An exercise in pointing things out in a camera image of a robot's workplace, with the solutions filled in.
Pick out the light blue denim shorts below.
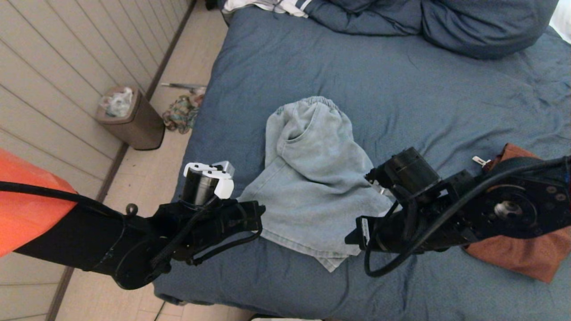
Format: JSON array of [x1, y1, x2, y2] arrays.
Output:
[[236, 96, 402, 272]]

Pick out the rust brown shorts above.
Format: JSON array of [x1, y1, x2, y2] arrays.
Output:
[[464, 143, 571, 284]]

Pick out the multicoloured cloth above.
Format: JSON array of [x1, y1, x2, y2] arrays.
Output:
[[161, 95, 206, 134]]

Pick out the brown metal trash bin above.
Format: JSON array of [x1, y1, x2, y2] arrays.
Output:
[[95, 87, 166, 151]]

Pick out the silver metal object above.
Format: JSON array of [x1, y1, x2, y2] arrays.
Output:
[[161, 82, 207, 95]]

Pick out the blue bed cover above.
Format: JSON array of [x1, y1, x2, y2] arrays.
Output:
[[149, 7, 571, 321]]

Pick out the clear plastic bin liner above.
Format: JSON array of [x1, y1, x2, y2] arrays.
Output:
[[99, 87, 134, 118]]

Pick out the crumpled blue blanket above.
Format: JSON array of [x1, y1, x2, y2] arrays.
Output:
[[308, 0, 423, 37]]

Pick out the blue pillow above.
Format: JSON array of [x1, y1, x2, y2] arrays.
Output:
[[420, 0, 558, 60]]

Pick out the white striped garment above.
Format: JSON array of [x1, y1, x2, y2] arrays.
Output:
[[222, 0, 318, 19]]

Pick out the white pillow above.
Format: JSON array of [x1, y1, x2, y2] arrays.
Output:
[[548, 0, 571, 45]]

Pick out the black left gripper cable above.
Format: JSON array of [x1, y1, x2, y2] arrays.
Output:
[[185, 218, 264, 267]]

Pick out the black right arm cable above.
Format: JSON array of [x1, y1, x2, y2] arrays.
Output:
[[364, 156, 571, 278]]

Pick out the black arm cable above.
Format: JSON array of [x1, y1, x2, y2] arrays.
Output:
[[364, 156, 571, 278], [0, 181, 139, 218]]

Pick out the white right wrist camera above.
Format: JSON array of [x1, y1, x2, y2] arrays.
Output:
[[368, 181, 395, 199]]

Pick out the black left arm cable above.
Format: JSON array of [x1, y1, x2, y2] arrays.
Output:
[[0, 181, 139, 218]]

